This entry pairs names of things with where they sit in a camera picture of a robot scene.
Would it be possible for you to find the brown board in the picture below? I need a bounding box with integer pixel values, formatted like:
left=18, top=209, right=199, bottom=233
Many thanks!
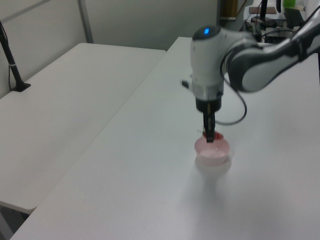
left=249, top=7, right=277, bottom=14

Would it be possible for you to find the black equipment box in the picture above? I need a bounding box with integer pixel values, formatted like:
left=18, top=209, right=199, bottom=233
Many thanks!
left=264, top=30, right=292, bottom=45

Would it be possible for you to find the red strawberry with green stem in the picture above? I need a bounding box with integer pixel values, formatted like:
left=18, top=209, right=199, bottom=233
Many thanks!
left=201, top=131, right=224, bottom=140

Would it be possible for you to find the grey metal partition post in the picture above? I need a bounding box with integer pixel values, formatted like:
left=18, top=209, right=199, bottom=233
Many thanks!
left=76, top=0, right=95, bottom=44

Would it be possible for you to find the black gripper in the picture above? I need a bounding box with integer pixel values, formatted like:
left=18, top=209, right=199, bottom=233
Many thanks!
left=195, top=96, right=223, bottom=144

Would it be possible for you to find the white side table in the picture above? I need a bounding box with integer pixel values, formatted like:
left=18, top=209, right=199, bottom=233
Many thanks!
left=0, top=42, right=168, bottom=211

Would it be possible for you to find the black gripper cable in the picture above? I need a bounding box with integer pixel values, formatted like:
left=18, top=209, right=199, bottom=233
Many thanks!
left=215, top=56, right=249, bottom=126

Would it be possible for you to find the pink plastic bowl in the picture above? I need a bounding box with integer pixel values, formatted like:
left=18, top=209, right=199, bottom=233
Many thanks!
left=194, top=136, right=231, bottom=166

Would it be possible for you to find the black camera stand with cable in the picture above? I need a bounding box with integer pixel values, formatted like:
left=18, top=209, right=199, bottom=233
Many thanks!
left=0, top=20, right=32, bottom=93

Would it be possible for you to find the black pole with round base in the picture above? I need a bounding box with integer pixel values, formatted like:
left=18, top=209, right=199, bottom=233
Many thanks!
left=250, top=0, right=277, bottom=29

